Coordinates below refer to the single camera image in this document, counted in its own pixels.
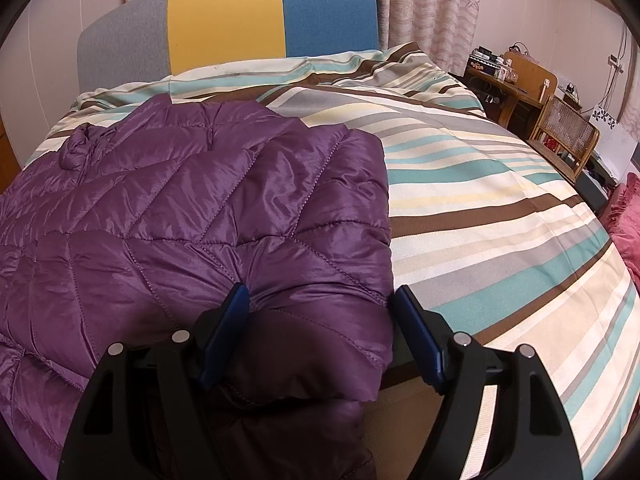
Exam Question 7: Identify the white flower print bag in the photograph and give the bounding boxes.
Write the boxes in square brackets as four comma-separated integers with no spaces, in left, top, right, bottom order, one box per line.
[590,105,640,171]

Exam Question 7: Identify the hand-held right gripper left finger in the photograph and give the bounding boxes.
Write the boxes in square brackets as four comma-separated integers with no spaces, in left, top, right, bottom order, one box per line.
[56,282,251,480]

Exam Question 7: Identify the orange wooden cabinet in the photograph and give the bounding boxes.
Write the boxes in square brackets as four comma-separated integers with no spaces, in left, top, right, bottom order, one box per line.
[0,120,23,196]

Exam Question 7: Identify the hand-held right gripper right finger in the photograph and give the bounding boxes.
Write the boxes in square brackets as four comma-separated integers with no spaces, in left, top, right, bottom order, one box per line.
[392,285,585,480]

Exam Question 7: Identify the dark low bench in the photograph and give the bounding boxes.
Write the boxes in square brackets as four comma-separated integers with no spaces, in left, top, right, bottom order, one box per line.
[575,155,621,211]

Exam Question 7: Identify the wooden side table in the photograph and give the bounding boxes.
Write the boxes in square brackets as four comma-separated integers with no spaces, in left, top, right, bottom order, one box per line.
[462,50,558,131]

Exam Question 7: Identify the grey yellow blue headboard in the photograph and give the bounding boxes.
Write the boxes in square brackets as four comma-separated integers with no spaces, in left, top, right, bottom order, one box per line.
[76,0,379,96]

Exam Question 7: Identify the pink patterned curtain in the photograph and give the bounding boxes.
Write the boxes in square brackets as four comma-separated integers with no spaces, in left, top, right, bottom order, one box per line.
[124,0,483,76]

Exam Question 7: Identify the striped duvet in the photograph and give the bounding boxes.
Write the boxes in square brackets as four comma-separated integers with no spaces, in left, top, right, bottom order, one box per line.
[20,42,640,480]

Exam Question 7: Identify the pink cloth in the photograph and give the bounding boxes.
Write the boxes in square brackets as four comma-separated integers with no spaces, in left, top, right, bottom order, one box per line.
[605,172,640,281]

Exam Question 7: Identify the rattan chair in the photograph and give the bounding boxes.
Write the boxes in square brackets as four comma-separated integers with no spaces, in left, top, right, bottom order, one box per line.
[527,94,601,178]

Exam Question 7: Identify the purple quilted jacket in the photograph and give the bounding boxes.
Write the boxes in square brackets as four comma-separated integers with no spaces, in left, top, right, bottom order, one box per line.
[0,97,396,480]

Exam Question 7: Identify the dark box on desk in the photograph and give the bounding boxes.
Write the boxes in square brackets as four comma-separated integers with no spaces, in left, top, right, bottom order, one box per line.
[470,47,506,78]

